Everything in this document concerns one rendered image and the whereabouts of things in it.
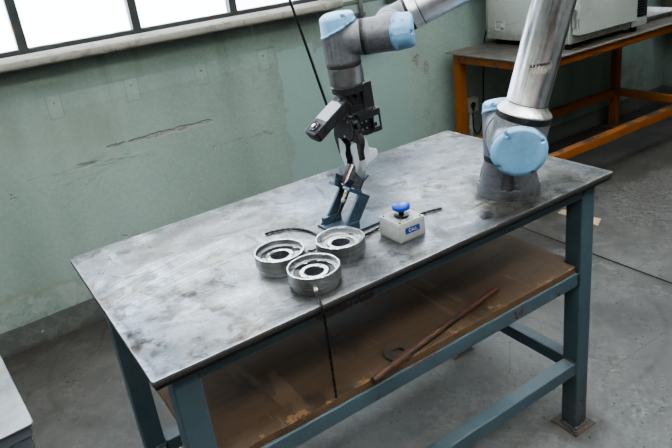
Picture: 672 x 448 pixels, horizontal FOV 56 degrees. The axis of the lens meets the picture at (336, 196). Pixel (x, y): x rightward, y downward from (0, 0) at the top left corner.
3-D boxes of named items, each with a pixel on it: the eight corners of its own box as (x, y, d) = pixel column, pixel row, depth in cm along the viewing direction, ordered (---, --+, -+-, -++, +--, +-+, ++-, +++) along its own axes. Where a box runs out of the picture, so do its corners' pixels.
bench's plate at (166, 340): (154, 392, 102) (152, 382, 102) (71, 265, 150) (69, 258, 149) (613, 178, 160) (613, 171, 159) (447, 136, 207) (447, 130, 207)
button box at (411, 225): (401, 244, 136) (399, 224, 134) (380, 234, 141) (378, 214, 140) (429, 232, 140) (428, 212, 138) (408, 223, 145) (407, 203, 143)
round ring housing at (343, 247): (349, 270, 128) (347, 252, 126) (307, 261, 134) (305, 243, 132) (375, 247, 136) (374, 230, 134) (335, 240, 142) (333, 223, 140)
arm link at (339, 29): (355, 12, 127) (314, 19, 129) (363, 66, 132) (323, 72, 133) (358, 6, 134) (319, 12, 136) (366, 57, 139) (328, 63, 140)
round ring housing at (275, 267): (266, 285, 126) (263, 267, 125) (250, 265, 135) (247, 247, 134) (314, 269, 130) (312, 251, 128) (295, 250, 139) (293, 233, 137)
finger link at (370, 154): (385, 172, 145) (376, 133, 142) (365, 181, 142) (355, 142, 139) (377, 170, 147) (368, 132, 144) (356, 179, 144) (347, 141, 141)
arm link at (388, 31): (411, 5, 136) (361, 13, 138) (411, 12, 126) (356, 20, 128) (416, 42, 139) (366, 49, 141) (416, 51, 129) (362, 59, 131)
